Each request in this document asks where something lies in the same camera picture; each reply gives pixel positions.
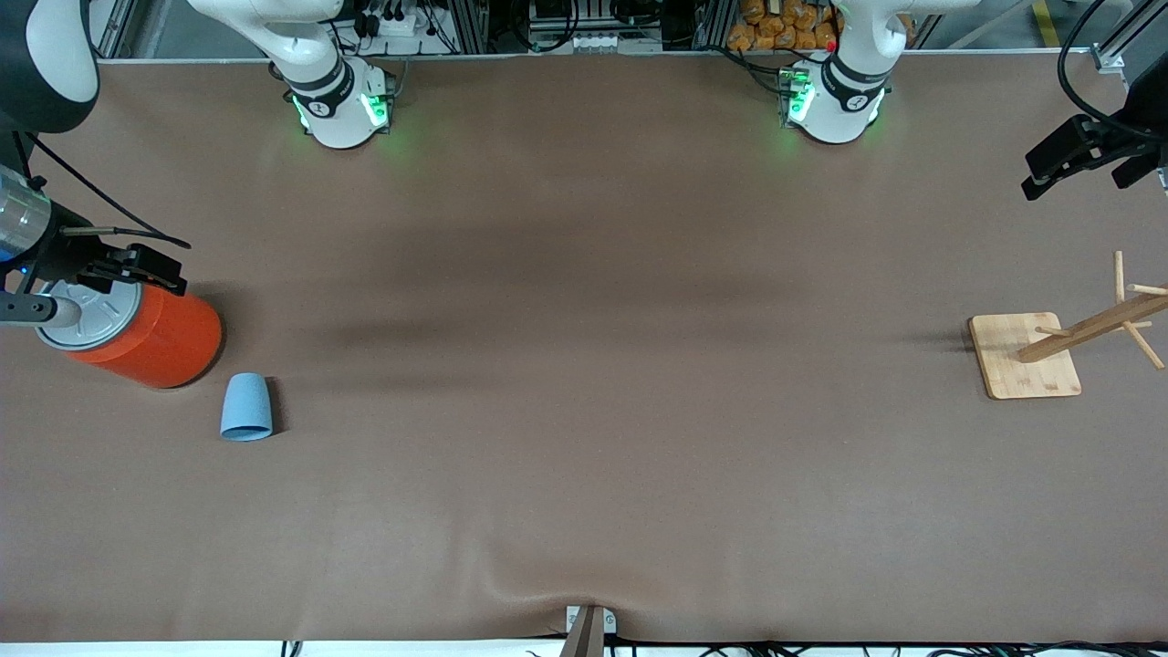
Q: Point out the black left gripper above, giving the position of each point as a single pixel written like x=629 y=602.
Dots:
x=1134 y=136

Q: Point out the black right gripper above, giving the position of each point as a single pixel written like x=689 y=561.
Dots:
x=57 y=260

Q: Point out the light blue cup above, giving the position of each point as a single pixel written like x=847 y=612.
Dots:
x=246 y=411

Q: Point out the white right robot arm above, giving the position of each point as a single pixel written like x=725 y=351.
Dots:
x=338 y=109

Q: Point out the wooden cup rack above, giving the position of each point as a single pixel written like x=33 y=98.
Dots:
x=1022 y=360

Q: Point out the orange can with silver lid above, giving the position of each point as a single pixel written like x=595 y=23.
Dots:
x=164 y=342

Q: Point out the bag of orange items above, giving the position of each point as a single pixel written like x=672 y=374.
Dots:
x=785 y=23

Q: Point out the white power strip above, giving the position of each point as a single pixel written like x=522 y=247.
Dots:
x=397 y=20

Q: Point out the brown table mat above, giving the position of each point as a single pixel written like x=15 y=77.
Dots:
x=584 y=411

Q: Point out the white connector strip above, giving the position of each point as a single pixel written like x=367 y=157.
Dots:
x=593 y=41

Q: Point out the aluminium frame profile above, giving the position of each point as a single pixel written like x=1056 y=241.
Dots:
x=1118 y=50
x=128 y=27

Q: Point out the metal table clamp bracket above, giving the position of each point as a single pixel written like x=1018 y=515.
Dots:
x=591 y=630

